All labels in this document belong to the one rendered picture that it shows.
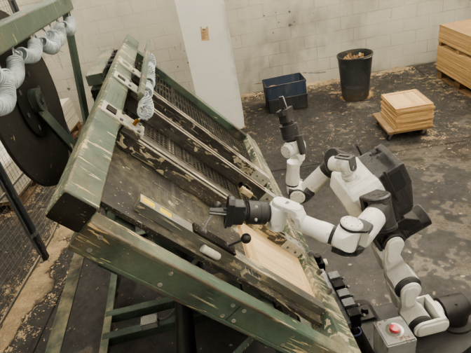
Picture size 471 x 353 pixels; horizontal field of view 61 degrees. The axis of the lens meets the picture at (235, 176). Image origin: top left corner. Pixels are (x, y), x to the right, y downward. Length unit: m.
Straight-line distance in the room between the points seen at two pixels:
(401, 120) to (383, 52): 2.58
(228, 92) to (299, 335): 4.43
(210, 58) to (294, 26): 1.91
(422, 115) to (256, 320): 3.97
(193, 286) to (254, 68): 5.92
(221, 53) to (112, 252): 4.48
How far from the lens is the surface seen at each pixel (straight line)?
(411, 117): 4.99
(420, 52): 7.60
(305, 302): 1.78
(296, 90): 6.05
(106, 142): 1.40
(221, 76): 5.52
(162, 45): 6.92
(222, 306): 1.33
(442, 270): 3.39
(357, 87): 6.16
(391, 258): 2.11
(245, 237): 1.43
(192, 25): 5.39
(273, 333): 1.47
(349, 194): 1.77
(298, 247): 2.06
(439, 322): 2.63
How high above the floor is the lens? 2.33
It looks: 30 degrees down
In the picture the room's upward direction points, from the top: 11 degrees counter-clockwise
